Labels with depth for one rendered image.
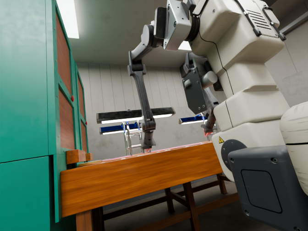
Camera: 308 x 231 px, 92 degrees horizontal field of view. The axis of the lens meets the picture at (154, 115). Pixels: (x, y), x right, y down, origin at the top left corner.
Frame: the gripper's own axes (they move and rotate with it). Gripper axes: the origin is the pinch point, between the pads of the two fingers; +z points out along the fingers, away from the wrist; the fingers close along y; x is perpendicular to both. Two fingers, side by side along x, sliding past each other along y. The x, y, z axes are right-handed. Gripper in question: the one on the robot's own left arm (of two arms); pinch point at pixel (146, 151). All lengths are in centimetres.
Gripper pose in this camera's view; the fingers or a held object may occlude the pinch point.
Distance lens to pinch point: 110.8
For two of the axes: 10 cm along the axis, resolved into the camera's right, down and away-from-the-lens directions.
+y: -9.4, 0.9, -3.2
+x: 3.1, 5.6, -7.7
